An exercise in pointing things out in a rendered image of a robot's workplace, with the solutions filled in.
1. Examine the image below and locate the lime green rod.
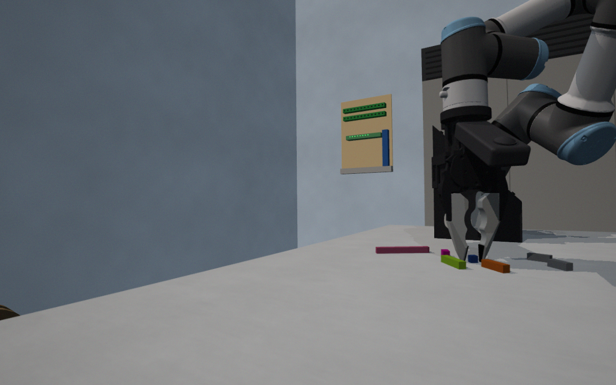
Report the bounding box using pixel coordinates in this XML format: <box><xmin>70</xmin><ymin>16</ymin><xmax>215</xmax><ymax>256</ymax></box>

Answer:
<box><xmin>441</xmin><ymin>255</ymin><xmax>466</xmax><ymax>270</ymax></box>

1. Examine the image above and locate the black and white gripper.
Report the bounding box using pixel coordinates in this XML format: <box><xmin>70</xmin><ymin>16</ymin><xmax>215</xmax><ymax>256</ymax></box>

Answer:
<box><xmin>432</xmin><ymin>105</ymin><xmax>509</xmax><ymax>262</ymax></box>

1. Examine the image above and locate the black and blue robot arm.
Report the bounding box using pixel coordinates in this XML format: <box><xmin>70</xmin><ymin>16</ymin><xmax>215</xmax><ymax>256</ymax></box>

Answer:
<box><xmin>439</xmin><ymin>0</ymin><xmax>616</xmax><ymax>176</ymax></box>

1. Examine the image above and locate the orange rod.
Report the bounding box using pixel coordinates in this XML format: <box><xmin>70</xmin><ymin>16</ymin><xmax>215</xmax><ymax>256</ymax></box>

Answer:
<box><xmin>481</xmin><ymin>259</ymin><xmax>510</xmax><ymax>273</ymax></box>

